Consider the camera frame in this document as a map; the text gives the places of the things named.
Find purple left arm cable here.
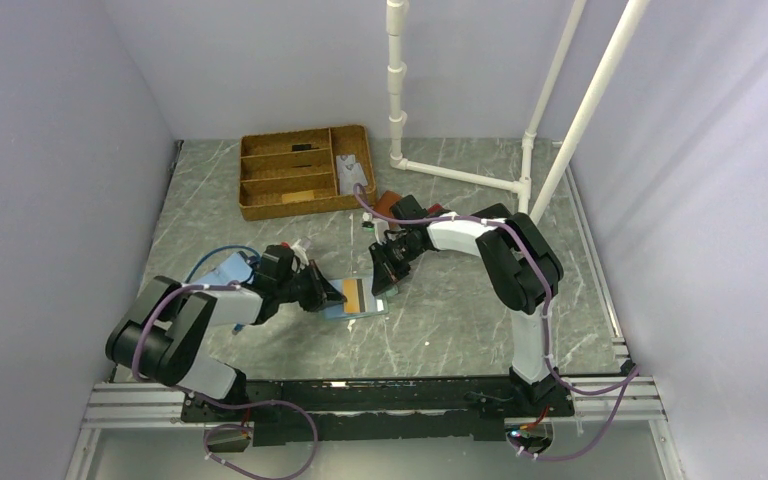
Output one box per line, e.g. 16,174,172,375
130,281,319,480

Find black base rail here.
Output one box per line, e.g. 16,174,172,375
181,373,575,446

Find brown leather card holder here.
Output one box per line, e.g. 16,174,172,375
373,190,402,220

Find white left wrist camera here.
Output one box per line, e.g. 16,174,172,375
290,237,312,269

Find woven wicker tray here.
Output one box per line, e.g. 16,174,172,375
238,124,378,221

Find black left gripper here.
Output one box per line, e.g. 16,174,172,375
276,258,346,312

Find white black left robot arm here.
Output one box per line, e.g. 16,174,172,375
105,244,346,420

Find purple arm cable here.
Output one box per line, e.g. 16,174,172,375
130,281,319,480
352,183,642,463

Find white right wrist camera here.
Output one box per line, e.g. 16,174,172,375
362,212,388,242

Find light blue card holder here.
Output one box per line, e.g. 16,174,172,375
190,254,259,333

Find white pvc pipe frame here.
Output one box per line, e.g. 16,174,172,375
385,0,652,227

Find dark blue card holder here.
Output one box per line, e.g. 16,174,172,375
471,203,512,224

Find red leather card holder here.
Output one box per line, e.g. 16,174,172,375
428,204,443,217

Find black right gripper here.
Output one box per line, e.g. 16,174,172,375
368,236,425,297

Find green card holder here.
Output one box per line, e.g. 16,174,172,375
322,275,389,321

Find orange credit card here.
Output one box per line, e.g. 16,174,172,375
342,278,366,314

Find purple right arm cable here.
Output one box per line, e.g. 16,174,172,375
352,183,642,463

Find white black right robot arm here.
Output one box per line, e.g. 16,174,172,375
369,195,564,415

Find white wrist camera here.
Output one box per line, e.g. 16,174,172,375
362,212,388,242
290,237,312,269

